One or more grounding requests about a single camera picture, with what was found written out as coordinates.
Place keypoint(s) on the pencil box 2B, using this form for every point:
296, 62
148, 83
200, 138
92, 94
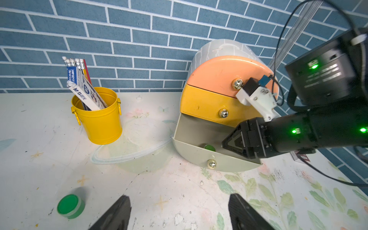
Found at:
97, 103

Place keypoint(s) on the yellow drawer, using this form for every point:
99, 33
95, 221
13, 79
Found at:
215, 107

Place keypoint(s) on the pink orange top drawer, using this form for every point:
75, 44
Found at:
217, 74

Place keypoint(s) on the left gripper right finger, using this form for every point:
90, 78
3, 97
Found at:
244, 217

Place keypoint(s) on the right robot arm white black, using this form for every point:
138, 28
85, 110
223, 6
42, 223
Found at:
329, 99

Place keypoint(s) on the white round drawer cabinet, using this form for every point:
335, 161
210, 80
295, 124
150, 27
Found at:
218, 48

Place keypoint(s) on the pencils in cup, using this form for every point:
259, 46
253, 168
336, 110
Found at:
77, 81

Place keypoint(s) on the grey bottom drawer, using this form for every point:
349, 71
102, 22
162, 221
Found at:
199, 142

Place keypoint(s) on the green paint can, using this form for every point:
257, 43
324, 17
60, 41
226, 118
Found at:
210, 147
71, 206

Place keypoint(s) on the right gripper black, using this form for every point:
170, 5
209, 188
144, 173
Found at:
250, 140

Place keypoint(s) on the red small box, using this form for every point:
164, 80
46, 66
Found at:
299, 157

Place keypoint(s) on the yellow pencil cup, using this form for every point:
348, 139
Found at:
102, 126

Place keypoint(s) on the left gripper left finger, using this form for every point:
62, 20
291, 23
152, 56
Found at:
116, 218

